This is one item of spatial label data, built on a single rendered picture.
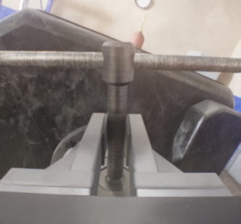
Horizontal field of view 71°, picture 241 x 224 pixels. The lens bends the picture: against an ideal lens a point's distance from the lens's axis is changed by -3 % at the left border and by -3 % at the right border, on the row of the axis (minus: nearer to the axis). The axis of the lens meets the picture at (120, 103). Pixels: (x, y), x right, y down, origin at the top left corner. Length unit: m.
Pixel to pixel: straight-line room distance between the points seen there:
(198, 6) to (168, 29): 0.76
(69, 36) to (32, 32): 0.06
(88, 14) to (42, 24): 3.32
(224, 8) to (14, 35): 4.46
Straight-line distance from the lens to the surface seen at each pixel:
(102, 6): 3.65
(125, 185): 0.18
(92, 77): 0.31
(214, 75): 3.96
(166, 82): 0.34
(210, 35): 4.42
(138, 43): 0.75
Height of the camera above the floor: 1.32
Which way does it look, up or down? 16 degrees down
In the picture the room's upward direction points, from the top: 21 degrees clockwise
